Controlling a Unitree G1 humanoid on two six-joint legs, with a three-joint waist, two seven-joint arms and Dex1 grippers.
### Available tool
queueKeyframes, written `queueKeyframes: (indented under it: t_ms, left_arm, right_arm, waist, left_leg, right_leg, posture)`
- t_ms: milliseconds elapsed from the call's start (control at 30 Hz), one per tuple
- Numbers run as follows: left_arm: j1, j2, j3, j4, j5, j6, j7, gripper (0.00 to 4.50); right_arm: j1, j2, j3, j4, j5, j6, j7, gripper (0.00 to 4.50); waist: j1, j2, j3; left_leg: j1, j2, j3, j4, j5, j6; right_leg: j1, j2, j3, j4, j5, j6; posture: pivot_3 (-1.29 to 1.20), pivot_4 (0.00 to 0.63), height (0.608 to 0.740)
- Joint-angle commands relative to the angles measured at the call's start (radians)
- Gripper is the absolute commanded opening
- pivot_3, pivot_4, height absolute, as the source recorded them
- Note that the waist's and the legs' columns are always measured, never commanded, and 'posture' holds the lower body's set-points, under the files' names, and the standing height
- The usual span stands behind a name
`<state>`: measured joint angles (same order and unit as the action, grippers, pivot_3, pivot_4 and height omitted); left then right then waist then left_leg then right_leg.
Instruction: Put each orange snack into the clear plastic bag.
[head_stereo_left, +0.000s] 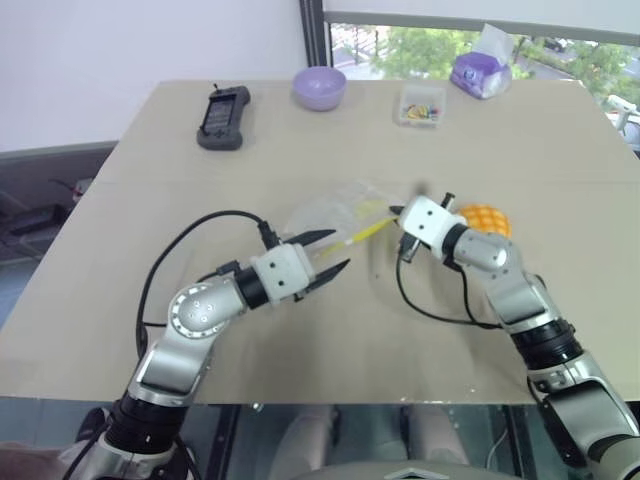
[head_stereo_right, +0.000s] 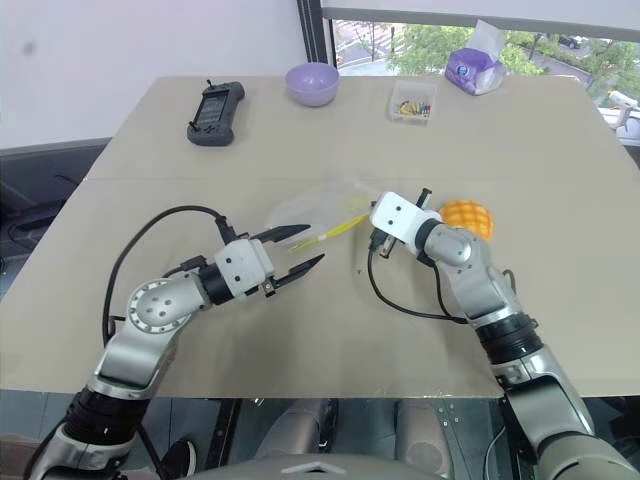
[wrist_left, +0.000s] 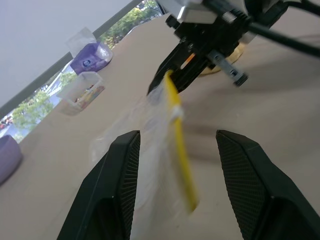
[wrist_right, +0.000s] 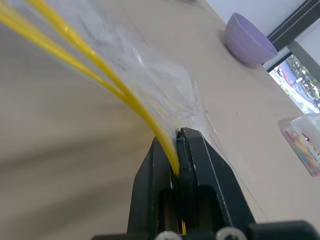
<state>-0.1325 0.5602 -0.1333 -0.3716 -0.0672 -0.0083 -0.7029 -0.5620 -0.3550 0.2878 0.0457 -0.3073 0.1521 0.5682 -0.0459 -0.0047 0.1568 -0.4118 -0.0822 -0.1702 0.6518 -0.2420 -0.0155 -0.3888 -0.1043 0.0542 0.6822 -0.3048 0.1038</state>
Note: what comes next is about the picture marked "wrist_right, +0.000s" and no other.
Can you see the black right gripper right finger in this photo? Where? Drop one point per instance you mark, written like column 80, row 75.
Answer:
column 207, row 172

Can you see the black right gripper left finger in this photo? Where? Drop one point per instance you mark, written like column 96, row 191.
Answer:
column 147, row 190

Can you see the yellow rubber band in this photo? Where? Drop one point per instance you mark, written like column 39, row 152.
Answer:
column 117, row 82

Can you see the clear box of colourful clips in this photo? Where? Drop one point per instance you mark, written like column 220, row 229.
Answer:
column 303, row 145

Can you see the purple plastic bowl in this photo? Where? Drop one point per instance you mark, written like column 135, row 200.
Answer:
column 246, row 42

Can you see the dark window frame post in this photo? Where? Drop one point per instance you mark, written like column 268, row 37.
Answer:
column 295, row 27

